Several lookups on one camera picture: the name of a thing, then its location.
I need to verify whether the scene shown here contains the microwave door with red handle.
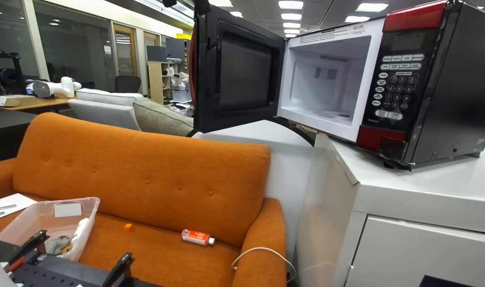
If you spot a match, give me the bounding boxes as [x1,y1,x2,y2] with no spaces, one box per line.
[186,4,287,133]

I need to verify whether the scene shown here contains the black and red microwave body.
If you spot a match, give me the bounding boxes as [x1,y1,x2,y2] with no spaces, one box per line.
[276,0,485,172]

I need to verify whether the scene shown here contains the wooden shelf unit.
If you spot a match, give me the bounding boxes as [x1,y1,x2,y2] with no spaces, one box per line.
[145,58,175,105]

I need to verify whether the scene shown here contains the ceiling light panel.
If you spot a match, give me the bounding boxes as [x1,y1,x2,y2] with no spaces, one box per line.
[355,1,389,14]
[277,0,306,11]

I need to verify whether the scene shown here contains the black office chair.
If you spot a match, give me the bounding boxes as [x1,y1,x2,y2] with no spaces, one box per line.
[113,73,142,94]

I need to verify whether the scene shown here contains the grey fabric couch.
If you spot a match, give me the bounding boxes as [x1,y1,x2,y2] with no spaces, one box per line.
[132,97,194,137]

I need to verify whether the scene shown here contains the white paper rolls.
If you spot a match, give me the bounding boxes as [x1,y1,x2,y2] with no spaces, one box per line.
[31,74,83,100]

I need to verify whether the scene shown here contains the wooden desk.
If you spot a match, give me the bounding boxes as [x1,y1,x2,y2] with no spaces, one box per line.
[0,94,73,113]

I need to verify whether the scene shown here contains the orange fabric sofa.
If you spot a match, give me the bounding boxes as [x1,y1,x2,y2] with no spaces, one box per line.
[0,110,288,287]

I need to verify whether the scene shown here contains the white rounded side box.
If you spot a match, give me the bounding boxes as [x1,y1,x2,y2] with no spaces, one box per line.
[191,117,319,287]

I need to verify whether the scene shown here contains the orange bottle with white cap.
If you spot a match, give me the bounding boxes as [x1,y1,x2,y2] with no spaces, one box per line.
[180,227,217,247]

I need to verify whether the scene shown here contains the white crumpled cloth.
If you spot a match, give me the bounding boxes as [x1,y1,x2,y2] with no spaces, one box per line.
[70,215,94,247]

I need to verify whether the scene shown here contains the clear plastic bin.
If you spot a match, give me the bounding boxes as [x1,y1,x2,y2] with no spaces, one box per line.
[0,196,102,261]

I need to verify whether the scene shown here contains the white paper sheet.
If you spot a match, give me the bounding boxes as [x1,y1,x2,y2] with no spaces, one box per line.
[0,191,39,223]

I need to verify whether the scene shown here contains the white cabinet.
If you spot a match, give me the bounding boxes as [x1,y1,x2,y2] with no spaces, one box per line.
[296,129,485,287]

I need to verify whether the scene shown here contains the white cable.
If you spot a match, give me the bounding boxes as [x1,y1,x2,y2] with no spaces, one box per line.
[231,243,298,279]

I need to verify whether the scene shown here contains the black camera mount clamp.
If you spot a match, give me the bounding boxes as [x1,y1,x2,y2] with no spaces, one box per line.
[0,227,164,287]

